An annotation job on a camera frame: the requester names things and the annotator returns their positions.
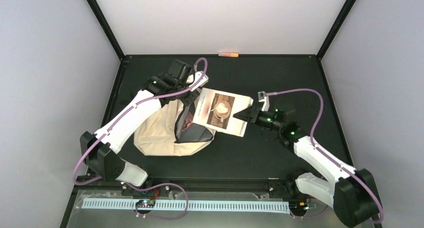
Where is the pink illustrated paperback book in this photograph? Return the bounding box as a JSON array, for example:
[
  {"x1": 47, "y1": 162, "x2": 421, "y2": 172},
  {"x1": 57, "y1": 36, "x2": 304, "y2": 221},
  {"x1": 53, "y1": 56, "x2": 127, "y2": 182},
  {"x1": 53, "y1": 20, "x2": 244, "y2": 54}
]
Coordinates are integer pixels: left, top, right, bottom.
[{"x1": 181, "y1": 112, "x2": 193, "y2": 132}]

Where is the white coffee cover book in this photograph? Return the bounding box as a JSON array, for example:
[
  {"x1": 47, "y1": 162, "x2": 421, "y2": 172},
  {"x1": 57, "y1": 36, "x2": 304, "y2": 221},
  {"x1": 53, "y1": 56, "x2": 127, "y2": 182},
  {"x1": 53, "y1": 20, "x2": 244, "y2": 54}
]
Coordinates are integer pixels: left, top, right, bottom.
[{"x1": 193, "y1": 88, "x2": 254, "y2": 137}]

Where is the beige canvas backpack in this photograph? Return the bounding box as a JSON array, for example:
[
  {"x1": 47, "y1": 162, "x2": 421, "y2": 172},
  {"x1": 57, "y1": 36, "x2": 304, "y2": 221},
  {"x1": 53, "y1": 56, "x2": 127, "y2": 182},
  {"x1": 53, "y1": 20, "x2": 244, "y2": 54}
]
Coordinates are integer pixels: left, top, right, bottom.
[{"x1": 133, "y1": 100, "x2": 216, "y2": 156}]

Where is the orange highlighter pen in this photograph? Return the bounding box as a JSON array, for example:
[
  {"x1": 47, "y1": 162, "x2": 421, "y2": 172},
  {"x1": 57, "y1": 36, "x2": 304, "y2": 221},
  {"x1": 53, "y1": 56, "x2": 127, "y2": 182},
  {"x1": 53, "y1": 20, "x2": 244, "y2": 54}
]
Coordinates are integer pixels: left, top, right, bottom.
[{"x1": 218, "y1": 52, "x2": 239, "y2": 58}]

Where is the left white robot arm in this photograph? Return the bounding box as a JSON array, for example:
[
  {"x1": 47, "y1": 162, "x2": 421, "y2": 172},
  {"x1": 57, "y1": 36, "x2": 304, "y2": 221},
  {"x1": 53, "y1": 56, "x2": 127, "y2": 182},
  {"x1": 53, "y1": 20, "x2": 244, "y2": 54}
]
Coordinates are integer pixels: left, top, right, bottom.
[{"x1": 72, "y1": 57, "x2": 208, "y2": 187}]

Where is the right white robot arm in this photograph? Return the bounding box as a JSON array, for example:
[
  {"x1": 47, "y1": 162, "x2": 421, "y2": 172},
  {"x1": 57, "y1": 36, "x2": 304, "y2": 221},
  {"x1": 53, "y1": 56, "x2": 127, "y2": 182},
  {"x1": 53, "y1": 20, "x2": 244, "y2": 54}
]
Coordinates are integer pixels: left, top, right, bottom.
[{"x1": 233, "y1": 105, "x2": 382, "y2": 228}]

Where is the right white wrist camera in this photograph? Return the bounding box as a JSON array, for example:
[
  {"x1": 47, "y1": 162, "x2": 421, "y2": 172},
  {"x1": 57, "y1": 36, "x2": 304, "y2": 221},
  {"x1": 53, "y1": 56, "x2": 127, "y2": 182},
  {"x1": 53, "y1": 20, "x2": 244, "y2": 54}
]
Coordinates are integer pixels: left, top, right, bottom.
[{"x1": 257, "y1": 91, "x2": 270, "y2": 111}]

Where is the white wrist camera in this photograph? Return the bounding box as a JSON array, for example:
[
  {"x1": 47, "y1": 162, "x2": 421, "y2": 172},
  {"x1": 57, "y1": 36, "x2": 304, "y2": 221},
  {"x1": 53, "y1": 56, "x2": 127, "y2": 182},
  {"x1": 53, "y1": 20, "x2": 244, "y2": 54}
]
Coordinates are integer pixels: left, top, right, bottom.
[
  {"x1": 186, "y1": 71, "x2": 209, "y2": 91},
  {"x1": 257, "y1": 91, "x2": 270, "y2": 111}
]

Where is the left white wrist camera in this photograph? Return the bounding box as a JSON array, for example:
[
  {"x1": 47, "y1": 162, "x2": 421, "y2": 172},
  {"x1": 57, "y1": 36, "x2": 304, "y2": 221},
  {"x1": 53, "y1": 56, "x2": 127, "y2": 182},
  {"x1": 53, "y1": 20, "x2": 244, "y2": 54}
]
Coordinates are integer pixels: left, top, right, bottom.
[{"x1": 186, "y1": 71, "x2": 209, "y2": 91}]

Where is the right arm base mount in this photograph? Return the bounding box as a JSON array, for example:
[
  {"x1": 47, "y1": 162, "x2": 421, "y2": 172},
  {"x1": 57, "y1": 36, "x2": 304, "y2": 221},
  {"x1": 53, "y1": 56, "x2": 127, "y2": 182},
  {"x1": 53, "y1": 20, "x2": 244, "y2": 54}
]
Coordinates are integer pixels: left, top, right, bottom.
[{"x1": 268, "y1": 179, "x2": 314, "y2": 202}]

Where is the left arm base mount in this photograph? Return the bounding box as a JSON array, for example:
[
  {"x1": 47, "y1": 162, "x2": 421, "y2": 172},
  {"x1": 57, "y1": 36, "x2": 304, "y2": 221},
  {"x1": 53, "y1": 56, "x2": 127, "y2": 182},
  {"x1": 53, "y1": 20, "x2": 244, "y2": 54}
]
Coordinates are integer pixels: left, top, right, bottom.
[{"x1": 121, "y1": 178, "x2": 172, "y2": 198}]

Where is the light blue slotted cable duct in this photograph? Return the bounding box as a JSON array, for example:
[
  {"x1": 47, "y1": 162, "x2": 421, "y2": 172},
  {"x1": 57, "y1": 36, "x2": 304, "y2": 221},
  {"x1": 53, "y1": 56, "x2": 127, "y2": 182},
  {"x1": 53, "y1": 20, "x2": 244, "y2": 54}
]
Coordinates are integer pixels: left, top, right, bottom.
[{"x1": 78, "y1": 198, "x2": 290, "y2": 214}]

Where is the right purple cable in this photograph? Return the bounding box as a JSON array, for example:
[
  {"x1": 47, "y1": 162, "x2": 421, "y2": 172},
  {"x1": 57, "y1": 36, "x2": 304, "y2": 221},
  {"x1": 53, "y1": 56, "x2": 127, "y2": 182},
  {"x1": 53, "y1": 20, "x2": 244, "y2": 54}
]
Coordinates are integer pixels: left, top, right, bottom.
[{"x1": 264, "y1": 88, "x2": 385, "y2": 225}]

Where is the black frame post left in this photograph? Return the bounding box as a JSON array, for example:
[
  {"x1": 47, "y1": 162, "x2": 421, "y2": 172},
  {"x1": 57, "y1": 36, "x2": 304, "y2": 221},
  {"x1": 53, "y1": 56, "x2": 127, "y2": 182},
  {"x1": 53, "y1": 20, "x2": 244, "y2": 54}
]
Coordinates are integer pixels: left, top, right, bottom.
[{"x1": 86, "y1": 0, "x2": 125, "y2": 60}]

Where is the black frame post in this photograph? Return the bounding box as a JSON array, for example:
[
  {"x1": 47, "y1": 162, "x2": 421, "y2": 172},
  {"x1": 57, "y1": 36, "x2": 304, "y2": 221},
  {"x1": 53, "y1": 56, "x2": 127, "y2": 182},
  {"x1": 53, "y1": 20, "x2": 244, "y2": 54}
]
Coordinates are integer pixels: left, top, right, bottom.
[
  {"x1": 316, "y1": 0, "x2": 357, "y2": 61},
  {"x1": 86, "y1": 0, "x2": 125, "y2": 60}
]

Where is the black frame post right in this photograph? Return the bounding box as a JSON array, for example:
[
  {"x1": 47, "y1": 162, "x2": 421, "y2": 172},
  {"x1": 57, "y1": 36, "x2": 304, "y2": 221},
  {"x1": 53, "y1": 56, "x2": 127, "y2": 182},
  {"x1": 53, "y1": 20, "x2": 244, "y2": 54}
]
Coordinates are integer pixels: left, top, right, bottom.
[{"x1": 316, "y1": 0, "x2": 357, "y2": 61}]

